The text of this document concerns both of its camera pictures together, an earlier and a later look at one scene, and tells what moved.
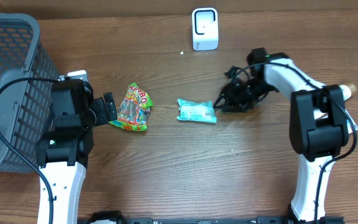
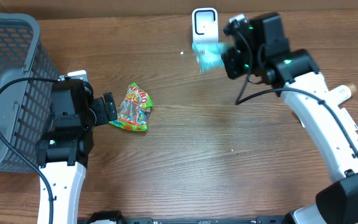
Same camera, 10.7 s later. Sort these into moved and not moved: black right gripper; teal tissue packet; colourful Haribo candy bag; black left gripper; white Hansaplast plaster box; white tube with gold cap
Moved: teal tissue packet; black right gripper
Not moved: white Hansaplast plaster box; black left gripper; colourful Haribo candy bag; white tube with gold cap
